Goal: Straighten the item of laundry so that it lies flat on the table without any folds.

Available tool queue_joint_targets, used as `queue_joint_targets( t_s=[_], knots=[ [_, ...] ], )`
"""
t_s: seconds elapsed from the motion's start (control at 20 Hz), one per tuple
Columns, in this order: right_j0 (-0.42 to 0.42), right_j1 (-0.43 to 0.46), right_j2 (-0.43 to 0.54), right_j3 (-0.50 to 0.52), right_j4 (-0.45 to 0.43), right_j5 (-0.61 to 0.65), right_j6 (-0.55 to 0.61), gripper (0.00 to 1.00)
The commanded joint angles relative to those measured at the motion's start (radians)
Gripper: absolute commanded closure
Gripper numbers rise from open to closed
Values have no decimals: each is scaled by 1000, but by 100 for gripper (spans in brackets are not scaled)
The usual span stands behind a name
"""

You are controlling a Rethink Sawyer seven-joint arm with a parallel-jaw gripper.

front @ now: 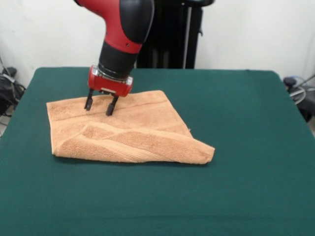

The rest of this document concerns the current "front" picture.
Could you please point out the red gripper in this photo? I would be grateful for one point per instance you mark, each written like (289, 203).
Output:
(110, 86)

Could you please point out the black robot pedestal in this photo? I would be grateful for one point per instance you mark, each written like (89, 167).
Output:
(182, 37)

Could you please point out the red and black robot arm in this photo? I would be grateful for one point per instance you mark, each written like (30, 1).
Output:
(123, 29)

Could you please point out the grey chair base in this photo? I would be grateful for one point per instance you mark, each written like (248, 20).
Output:
(302, 103)

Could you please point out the black chair base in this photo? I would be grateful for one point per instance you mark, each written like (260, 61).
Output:
(9, 86)

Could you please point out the tan terry towel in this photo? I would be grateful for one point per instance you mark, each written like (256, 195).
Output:
(137, 130)

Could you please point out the dark green table cloth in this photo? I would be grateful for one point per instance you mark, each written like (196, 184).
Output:
(197, 184)

